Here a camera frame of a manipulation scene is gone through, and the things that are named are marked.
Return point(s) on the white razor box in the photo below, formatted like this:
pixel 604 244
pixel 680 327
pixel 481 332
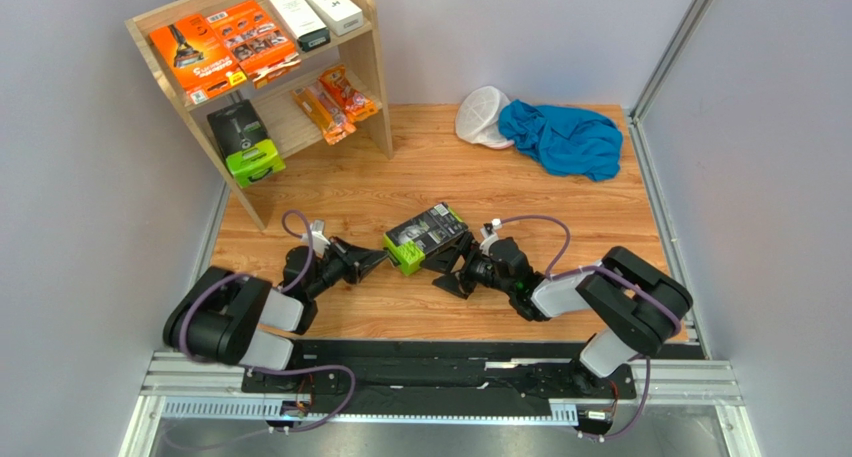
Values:
pixel 303 23
pixel 340 16

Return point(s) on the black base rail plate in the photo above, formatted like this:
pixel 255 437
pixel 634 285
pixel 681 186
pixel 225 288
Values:
pixel 438 379

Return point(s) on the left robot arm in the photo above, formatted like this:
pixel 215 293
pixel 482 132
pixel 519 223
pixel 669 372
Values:
pixel 218 319

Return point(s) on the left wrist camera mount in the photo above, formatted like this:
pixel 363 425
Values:
pixel 315 238

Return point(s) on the green black razor pack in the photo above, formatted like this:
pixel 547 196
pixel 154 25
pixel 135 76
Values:
pixel 410 243
pixel 250 154

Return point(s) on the orange razor box left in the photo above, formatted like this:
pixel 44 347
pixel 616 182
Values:
pixel 203 66

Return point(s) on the blue cloth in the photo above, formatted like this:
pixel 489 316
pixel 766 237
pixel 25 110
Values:
pixel 564 140

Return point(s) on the orange razor cartridge box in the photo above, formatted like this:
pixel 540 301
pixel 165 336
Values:
pixel 264 52

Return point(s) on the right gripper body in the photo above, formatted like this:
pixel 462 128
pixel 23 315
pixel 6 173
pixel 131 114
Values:
pixel 467 265

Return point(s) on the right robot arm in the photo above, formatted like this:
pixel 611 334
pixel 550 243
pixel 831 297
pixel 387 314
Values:
pixel 640 306

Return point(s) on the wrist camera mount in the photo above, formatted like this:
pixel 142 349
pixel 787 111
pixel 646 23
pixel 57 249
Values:
pixel 489 233
pixel 315 238

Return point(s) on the orange razor bag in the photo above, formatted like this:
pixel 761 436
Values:
pixel 355 104
pixel 323 112

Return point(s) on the white mesh bag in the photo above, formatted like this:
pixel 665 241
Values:
pixel 477 119

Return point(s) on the wooden two-tier shelf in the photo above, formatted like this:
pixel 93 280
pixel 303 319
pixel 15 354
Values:
pixel 288 126

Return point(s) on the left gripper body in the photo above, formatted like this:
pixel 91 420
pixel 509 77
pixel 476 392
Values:
pixel 333 271

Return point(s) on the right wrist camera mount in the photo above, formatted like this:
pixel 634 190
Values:
pixel 489 233

